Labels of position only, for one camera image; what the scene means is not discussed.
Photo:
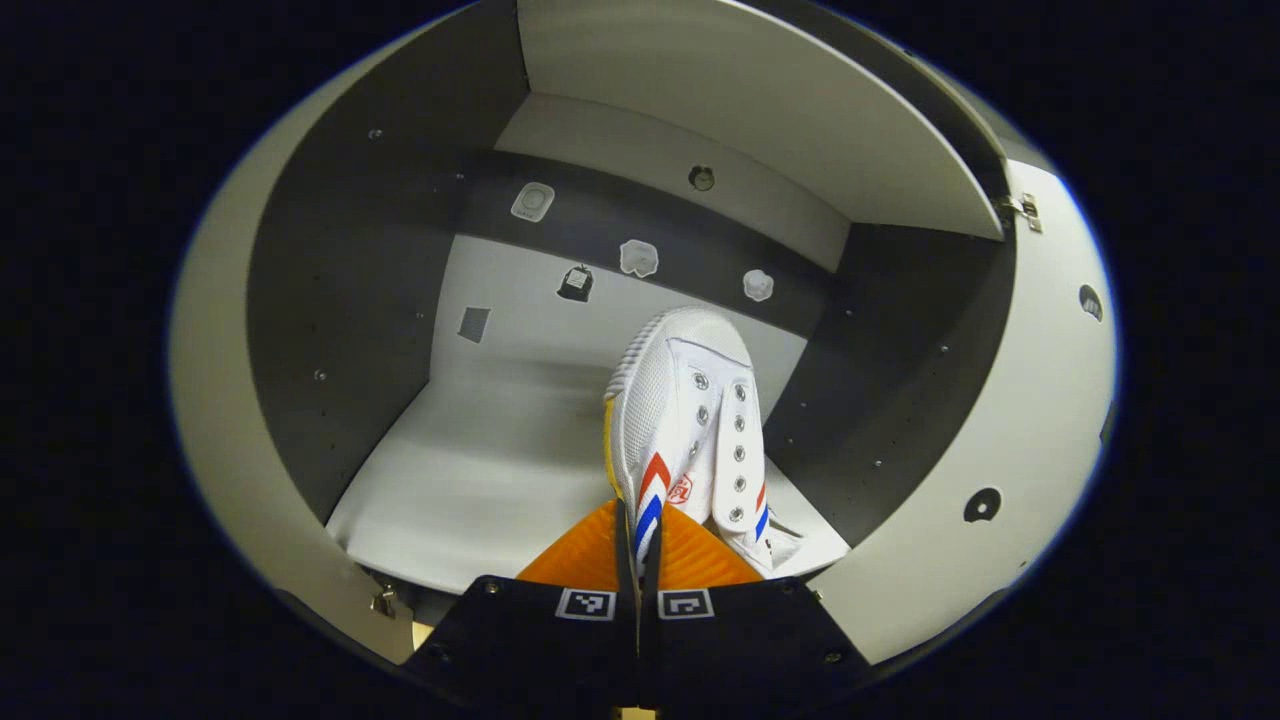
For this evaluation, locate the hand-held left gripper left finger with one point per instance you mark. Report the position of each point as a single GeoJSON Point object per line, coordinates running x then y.
{"type": "Point", "coordinates": [540, 650]}

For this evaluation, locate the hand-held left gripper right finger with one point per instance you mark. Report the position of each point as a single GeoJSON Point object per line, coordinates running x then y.
{"type": "Point", "coordinates": [750, 650]}

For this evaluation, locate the white canvas shoe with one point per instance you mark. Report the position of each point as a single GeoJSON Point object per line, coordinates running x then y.
{"type": "Point", "coordinates": [790, 548]}
{"type": "Point", "coordinates": [670, 400]}

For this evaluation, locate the white shoe cabinet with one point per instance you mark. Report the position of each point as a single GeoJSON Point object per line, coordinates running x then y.
{"type": "Point", "coordinates": [480, 480]}

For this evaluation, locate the white shoe cabinet door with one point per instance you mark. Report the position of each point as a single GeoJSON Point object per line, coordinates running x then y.
{"type": "Point", "coordinates": [215, 400]}
{"type": "Point", "coordinates": [1020, 400]}

